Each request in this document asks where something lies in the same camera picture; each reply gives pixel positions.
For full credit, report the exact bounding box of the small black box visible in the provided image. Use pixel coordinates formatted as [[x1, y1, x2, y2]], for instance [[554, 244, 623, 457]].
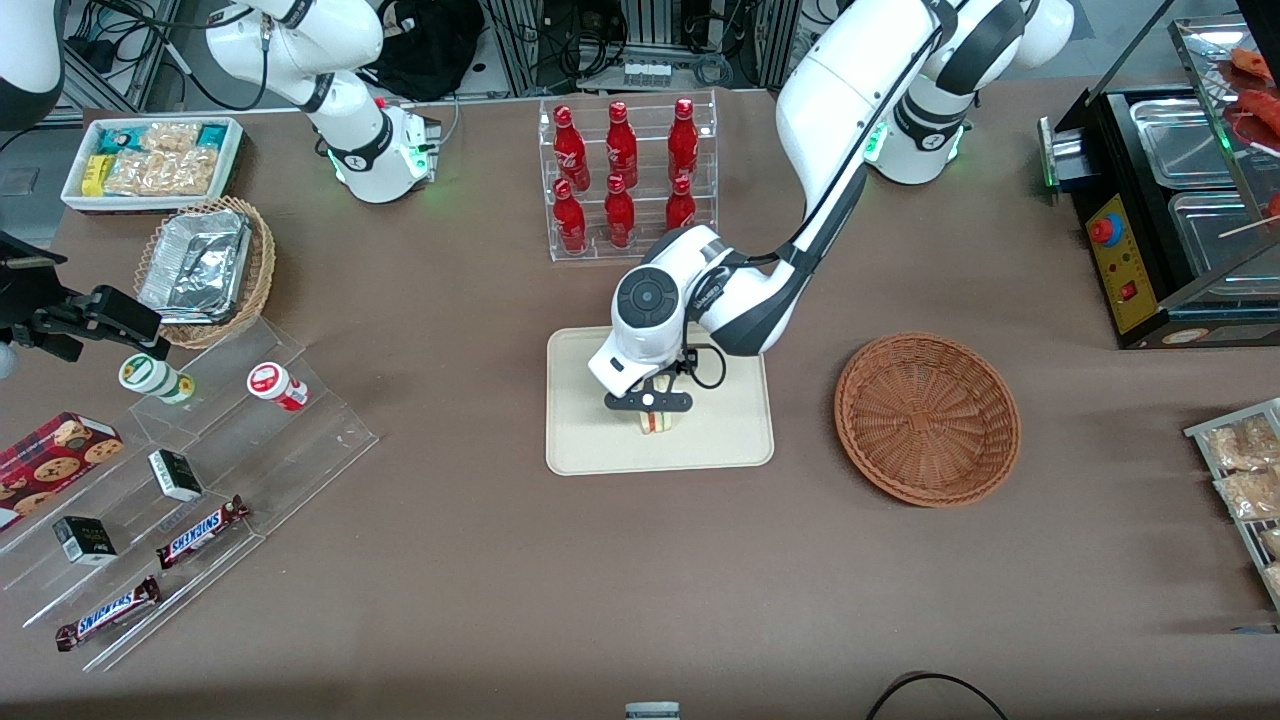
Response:
[[148, 449, 204, 503], [52, 516, 118, 566]]

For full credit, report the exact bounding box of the round brown wicker basket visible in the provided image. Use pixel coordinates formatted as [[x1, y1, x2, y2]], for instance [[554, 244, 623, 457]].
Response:
[[834, 332, 1022, 508]]

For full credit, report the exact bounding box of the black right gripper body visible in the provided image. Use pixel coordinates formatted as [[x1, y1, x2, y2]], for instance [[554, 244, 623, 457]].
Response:
[[0, 232, 77, 337]]

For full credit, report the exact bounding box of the black hot food display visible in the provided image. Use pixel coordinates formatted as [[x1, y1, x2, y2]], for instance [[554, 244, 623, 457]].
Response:
[[1038, 15, 1280, 351]]

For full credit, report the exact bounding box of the black bag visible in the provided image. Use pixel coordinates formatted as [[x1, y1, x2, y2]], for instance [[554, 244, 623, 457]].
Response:
[[365, 0, 486, 103]]

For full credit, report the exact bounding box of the oval tan wicker basket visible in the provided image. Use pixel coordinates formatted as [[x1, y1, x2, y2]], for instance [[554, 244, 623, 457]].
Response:
[[133, 196, 277, 350]]

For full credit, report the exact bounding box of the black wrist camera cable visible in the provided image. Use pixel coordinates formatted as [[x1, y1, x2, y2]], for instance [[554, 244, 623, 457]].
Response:
[[683, 344, 728, 392]]

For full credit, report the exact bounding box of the clear acrylic stepped display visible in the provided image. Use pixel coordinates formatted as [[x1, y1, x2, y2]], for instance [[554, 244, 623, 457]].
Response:
[[0, 318, 381, 673]]

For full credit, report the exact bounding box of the black floor cable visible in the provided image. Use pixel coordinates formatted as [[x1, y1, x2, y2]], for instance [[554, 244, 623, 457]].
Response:
[[865, 671, 1009, 720]]

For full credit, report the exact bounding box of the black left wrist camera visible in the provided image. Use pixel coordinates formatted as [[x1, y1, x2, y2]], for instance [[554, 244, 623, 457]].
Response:
[[603, 390, 694, 414]]

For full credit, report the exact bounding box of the red lid white cup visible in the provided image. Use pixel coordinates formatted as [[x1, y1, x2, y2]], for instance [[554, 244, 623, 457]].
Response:
[[247, 362, 311, 412]]

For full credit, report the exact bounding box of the brown Snickers bar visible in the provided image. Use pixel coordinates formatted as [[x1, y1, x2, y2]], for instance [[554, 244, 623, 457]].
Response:
[[156, 495, 251, 570], [55, 576, 162, 652]]

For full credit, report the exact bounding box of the aluminium foil tray stack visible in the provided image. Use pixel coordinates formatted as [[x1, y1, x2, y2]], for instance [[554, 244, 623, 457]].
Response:
[[138, 208, 252, 325]]

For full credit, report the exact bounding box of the red cola bottle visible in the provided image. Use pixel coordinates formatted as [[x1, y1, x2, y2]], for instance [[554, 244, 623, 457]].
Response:
[[604, 174, 636, 249], [668, 97, 700, 184], [553, 104, 591, 193], [606, 100, 639, 191], [553, 178, 588, 254], [665, 175, 697, 233]]

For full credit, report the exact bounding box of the clear acrylic bottle rack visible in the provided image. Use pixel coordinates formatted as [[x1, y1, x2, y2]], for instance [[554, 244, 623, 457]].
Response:
[[538, 90, 719, 263]]

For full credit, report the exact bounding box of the red chocolate cookie box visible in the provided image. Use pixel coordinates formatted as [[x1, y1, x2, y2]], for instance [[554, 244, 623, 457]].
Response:
[[0, 412, 126, 533]]

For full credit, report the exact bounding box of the grey wire rack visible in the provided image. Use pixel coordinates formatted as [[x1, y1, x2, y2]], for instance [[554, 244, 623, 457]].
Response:
[[1185, 398, 1280, 611]]

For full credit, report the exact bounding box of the clear cracker snack bag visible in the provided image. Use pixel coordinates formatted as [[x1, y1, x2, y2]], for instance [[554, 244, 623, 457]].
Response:
[[140, 122, 202, 154], [105, 148, 218, 197]]

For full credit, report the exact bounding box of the white rectangular snack bin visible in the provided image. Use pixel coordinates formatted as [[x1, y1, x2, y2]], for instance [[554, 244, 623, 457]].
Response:
[[60, 116, 246, 216]]

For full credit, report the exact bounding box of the beige rectangular tray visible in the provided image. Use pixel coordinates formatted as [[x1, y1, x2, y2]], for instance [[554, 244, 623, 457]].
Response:
[[545, 325, 776, 477]]

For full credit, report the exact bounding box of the green lid white cup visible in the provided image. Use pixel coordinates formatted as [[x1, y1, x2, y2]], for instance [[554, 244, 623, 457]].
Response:
[[118, 353, 196, 406]]

